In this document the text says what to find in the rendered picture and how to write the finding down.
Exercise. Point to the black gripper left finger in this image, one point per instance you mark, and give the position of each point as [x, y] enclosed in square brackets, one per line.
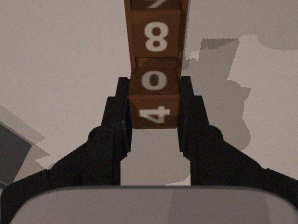
[94, 163]

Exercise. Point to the brown wooden cube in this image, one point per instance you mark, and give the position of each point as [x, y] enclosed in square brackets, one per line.
[154, 98]
[156, 28]

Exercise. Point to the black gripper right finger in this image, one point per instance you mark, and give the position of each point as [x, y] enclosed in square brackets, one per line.
[213, 161]

